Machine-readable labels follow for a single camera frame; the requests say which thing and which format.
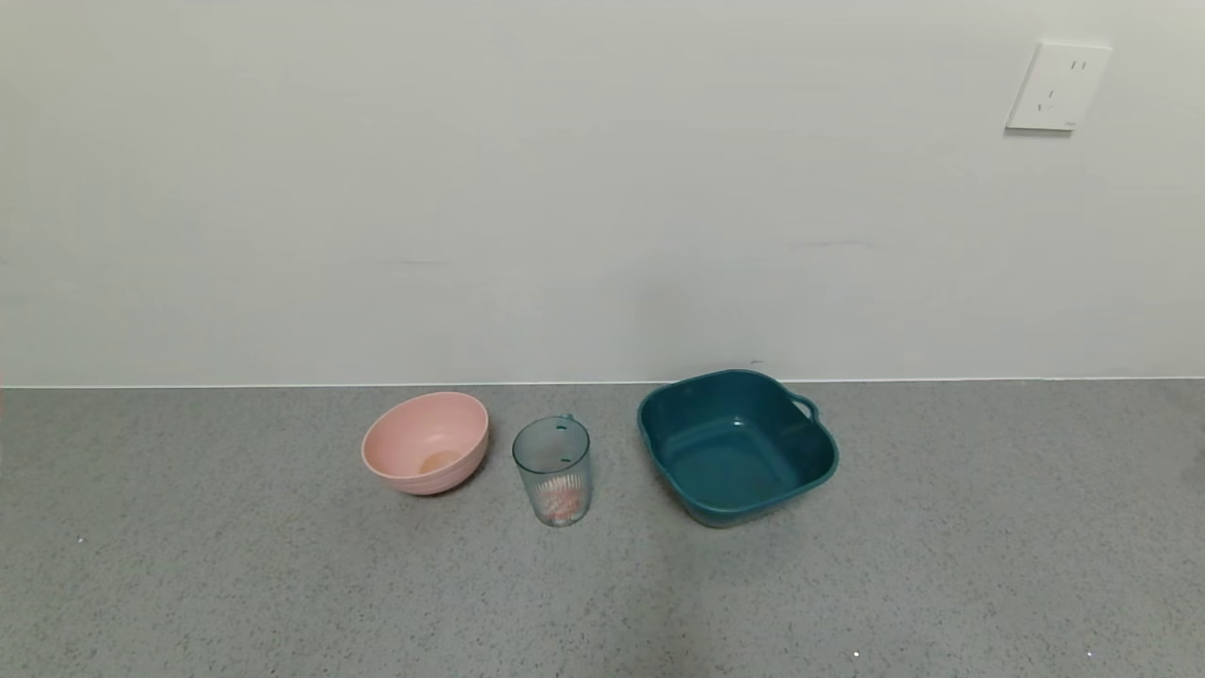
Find transparent ribbed blue-tinted cup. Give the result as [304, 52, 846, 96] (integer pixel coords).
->
[512, 414, 592, 527]

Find pink and white solid pieces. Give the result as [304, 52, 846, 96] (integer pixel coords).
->
[538, 476, 586, 522]

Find pink plastic bowl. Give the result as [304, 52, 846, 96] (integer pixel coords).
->
[361, 392, 490, 496]

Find teal square plastic basin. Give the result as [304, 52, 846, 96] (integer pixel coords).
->
[637, 368, 840, 528]

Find white wall socket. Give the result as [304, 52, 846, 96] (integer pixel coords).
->
[1004, 40, 1113, 133]

